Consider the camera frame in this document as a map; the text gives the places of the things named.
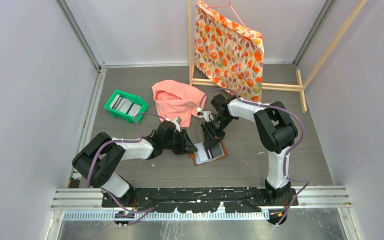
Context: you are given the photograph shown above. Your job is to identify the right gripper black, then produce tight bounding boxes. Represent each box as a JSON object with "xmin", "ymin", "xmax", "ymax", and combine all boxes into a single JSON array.
[{"xmin": 200, "ymin": 115, "xmax": 235, "ymax": 151}]

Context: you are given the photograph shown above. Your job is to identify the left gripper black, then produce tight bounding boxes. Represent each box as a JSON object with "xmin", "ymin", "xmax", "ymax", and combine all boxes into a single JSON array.
[{"xmin": 162, "ymin": 128, "xmax": 197, "ymax": 155}]

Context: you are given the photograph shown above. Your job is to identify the grey credit card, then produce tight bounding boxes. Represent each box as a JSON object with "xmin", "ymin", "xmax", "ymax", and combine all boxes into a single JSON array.
[{"xmin": 206, "ymin": 145, "xmax": 226, "ymax": 161}]

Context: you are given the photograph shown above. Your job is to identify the brown leather card holder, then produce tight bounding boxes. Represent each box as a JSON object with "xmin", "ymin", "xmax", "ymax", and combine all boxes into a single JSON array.
[{"xmin": 188, "ymin": 141, "xmax": 228, "ymax": 166}]

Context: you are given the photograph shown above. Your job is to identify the green card tray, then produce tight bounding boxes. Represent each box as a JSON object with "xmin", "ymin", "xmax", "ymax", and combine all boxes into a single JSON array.
[{"xmin": 103, "ymin": 89, "xmax": 149, "ymax": 123}]

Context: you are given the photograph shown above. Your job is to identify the stack of cards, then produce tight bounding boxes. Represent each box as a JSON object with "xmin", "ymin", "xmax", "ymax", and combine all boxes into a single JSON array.
[{"xmin": 109, "ymin": 94, "xmax": 142, "ymax": 118}]

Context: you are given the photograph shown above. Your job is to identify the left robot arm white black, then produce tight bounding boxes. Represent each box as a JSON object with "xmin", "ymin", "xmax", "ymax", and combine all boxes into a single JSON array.
[{"xmin": 72, "ymin": 120, "xmax": 198, "ymax": 207}]

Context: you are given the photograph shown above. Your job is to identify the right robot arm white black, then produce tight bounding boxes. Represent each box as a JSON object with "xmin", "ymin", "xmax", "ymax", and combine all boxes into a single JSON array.
[{"xmin": 197, "ymin": 94, "xmax": 298, "ymax": 205}]

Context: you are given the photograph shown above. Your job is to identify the pink cloth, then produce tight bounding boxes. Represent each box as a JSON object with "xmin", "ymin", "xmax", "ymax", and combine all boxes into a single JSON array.
[{"xmin": 151, "ymin": 79, "xmax": 206, "ymax": 128}]

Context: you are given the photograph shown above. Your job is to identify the floral fabric bag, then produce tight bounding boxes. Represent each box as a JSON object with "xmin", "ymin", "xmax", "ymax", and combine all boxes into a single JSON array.
[{"xmin": 194, "ymin": 0, "xmax": 265, "ymax": 102}]

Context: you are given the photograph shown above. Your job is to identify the pink hanger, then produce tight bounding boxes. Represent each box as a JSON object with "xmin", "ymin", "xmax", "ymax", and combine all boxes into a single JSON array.
[{"xmin": 210, "ymin": 0, "xmax": 249, "ymax": 31}]

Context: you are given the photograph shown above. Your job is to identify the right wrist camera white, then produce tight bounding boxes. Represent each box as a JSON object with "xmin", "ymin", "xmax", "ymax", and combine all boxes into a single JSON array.
[{"xmin": 197, "ymin": 107, "xmax": 214, "ymax": 122}]

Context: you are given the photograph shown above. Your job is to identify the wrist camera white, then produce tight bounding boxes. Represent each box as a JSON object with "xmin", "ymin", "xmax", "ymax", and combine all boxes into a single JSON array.
[
  {"xmin": 197, "ymin": 107, "xmax": 214, "ymax": 122},
  {"xmin": 171, "ymin": 116, "xmax": 182, "ymax": 132}
]

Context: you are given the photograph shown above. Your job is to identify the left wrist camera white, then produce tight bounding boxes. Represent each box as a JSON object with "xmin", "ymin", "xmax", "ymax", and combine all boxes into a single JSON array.
[{"xmin": 171, "ymin": 116, "xmax": 182, "ymax": 132}]

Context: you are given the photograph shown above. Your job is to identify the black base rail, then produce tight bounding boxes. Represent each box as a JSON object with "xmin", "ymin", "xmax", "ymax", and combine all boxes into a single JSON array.
[{"xmin": 101, "ymin": 186, "xmax": 298, "ymax": 214}]

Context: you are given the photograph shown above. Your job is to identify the wooden rack frame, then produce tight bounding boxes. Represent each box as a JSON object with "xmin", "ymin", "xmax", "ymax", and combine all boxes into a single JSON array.
[{"xmin": 187, "ymin": 0, "xmax": 367, "ymax": 113}]

